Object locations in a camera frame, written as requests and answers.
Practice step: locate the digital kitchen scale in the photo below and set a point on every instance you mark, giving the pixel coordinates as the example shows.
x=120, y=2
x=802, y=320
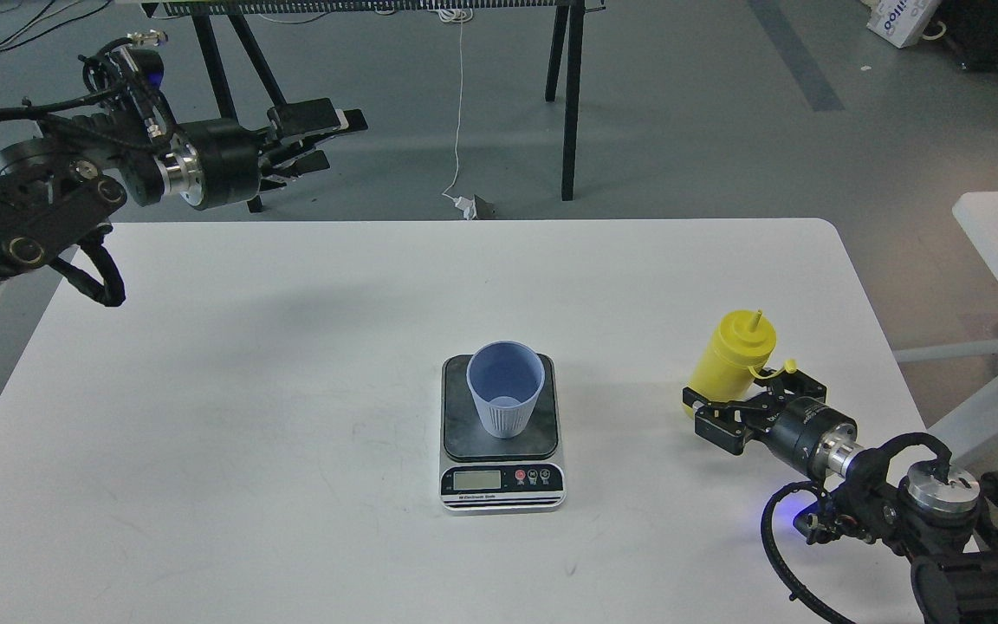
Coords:
x=482, y=474

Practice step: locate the blue plastic cup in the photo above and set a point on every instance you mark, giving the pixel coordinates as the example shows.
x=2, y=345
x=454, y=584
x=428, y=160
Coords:
x=505, y=380

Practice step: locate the white cardboard box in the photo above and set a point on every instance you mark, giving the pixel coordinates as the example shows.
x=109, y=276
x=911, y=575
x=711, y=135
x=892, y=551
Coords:
x=901, y=23

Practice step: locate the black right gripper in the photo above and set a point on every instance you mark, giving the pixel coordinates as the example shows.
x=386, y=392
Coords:
x=804, y=435

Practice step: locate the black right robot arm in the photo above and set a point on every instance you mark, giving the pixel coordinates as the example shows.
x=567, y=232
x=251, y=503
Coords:
x=906, y=493

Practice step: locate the white power adapter on floor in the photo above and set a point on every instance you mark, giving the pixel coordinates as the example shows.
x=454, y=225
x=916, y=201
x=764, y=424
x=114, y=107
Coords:
x=475, y=208

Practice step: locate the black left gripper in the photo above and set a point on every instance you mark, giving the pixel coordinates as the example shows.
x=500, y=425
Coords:
x=212, y=163

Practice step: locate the yellow squeeze bottle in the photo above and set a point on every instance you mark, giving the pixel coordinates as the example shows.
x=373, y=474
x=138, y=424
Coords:
x=735, y=356

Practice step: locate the black trestle table frame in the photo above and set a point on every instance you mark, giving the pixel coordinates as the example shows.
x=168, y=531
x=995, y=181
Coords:
x=436, y=96

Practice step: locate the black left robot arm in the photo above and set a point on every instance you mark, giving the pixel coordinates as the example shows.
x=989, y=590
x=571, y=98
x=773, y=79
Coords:
x=120, y=142

